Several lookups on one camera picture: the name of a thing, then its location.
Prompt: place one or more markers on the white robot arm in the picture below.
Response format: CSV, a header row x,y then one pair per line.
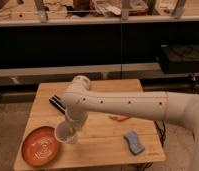
x,y
181,109

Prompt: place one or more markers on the orange ceramic bowl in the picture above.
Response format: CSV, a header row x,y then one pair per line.
x,y
40,147

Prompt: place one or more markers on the orange toy carrot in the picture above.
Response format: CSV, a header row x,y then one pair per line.
x,y
119,118

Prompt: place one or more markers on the black rectangular box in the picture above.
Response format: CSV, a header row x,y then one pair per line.
x,y
55,101

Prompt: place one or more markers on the blue grey sponge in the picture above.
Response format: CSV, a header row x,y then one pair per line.
x,y
134,143

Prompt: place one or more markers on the metal shelf rack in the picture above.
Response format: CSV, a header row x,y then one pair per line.
x,y
43,40

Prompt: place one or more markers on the black box on shelf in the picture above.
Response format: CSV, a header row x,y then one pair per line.
x,y
175,59

